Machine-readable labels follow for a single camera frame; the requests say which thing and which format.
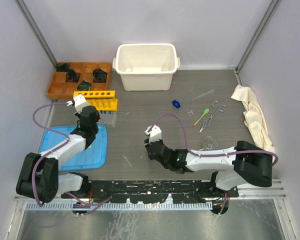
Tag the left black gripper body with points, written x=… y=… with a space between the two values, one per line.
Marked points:
x=95 y=128

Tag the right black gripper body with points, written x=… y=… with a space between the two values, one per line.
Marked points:
x=166 y=165

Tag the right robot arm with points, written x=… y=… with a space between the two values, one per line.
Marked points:
x=242 y=164

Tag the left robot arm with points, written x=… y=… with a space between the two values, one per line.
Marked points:
x=39 y=177

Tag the clear plastic tube rack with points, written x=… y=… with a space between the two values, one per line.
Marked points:
x=108 y=119

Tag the blue plastic tray lid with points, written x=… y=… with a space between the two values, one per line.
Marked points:
x=92 y=158

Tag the yellow test tube rack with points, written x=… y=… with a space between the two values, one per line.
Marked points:
x=102 y=100

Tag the rolled tie yellow floral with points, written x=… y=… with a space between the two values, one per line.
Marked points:
x=84 y=86

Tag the blue hexagonal cap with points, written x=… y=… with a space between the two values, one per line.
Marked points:
x=176 y=104

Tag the wooden compartment tray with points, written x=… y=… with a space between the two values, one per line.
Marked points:
x=60 y=89

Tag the rolled tie brown blue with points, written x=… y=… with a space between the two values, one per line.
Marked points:
x=99 y=75

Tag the rolled tie orange pattern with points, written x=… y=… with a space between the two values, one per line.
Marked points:
x=72 y=76

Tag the green rainbow spoon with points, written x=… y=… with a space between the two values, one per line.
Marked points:
x=205 y=112

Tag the rolled tie dark green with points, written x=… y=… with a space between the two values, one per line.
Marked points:
x=62 y=67

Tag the metal crucible tongs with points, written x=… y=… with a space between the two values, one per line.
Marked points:
x=216 y=108

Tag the white plastic bin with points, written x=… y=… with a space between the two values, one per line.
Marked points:
x=146 y=66

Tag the cream cloth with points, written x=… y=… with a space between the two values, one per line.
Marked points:
x=254 y=117

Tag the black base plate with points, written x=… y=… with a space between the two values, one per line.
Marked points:
x=151 y=191

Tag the aluminium rail frame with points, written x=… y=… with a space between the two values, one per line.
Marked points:
x=242 y=192

